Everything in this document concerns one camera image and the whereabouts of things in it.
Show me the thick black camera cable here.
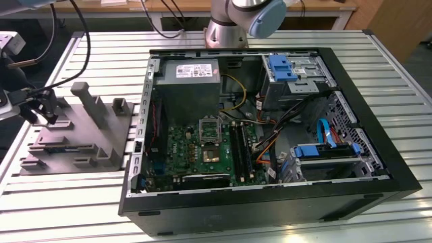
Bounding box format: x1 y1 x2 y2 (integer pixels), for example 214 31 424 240
32 0 92 92

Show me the black graphics card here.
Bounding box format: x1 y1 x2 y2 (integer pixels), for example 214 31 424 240
174 173 234 190

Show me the blue plastic drive latch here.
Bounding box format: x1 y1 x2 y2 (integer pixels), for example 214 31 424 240
268 55 298 82

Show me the orange wire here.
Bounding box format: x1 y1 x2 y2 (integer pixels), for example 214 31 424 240
255 149 272 166

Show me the metal CPU socket cover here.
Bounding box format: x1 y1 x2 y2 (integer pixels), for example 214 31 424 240
199 117 224 145

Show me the black RAM slot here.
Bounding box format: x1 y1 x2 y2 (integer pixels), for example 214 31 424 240
230 121 247 182

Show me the green loose RAM stick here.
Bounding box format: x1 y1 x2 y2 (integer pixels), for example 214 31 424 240
46 146 82 154

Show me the wooden cabinet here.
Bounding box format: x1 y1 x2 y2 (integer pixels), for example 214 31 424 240
347 0 432 63

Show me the light blue flat wire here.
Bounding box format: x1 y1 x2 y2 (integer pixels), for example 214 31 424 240
316 118 339 149

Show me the white wire bundle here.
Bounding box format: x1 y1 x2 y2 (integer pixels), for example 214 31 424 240
219 112 274 125

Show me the hard disk in blue carrier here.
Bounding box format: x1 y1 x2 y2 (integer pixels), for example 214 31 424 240
294 143 362 160

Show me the silver metal disk bay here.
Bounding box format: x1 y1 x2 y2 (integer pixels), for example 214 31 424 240
280 155 375 182

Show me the green motherboard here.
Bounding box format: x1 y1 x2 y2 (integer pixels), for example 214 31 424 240
143 117 271 192

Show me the grey parts rack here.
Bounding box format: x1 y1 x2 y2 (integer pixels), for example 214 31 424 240
19 82 142 177

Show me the thin cable with silver plug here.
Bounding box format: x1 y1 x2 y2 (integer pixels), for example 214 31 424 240
140 0 186 39

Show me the wooden desk with white legs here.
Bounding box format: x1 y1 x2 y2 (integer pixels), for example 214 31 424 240
0 0 359 32

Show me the yellow wire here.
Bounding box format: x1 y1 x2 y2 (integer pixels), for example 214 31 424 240
222 73 247 111

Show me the red flat wire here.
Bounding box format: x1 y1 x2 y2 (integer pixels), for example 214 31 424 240
331 127 346 143

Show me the black open PC case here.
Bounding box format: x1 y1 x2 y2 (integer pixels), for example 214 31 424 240
118 47 423 236

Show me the black wire bundle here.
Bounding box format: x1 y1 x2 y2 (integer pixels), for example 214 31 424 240
255 93 318 150

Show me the grey power supply unit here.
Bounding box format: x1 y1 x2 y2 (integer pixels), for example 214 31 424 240
154 59 224 119

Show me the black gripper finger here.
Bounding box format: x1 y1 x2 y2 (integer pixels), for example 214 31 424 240
34 88 59 125
19 101 42 124

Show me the silver metal drive cage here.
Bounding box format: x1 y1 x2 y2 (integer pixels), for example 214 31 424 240
262 54 339 109

